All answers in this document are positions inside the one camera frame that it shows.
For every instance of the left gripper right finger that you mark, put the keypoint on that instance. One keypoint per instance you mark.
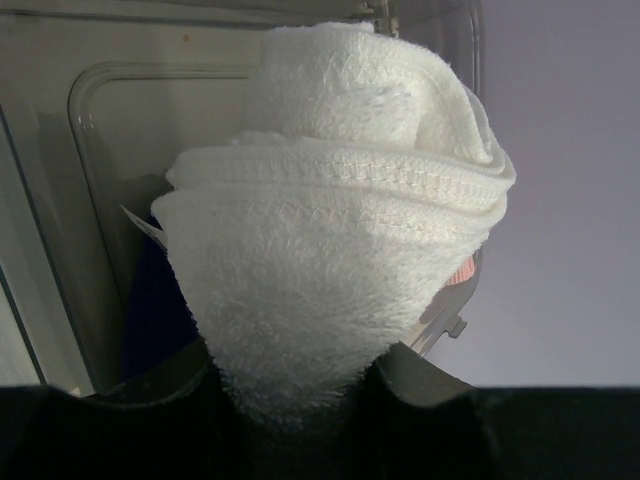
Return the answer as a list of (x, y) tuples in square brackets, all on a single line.
[(415, 421)]

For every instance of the purple rolled towel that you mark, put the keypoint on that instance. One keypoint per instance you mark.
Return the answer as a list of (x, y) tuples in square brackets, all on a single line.
[(157, 323)]

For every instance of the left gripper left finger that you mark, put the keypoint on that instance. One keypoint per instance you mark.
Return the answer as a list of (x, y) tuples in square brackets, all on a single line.
[(171, 422)]

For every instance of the grey plastic bin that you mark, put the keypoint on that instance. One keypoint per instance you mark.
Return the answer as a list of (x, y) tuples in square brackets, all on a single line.
[(97, 99)]

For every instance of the white towel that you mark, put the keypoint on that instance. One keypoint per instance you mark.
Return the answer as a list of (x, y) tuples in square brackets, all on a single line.
[(365, 174)]

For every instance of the pink rolled towel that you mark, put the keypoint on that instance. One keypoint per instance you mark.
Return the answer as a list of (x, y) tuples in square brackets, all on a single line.
[(464, 273)]

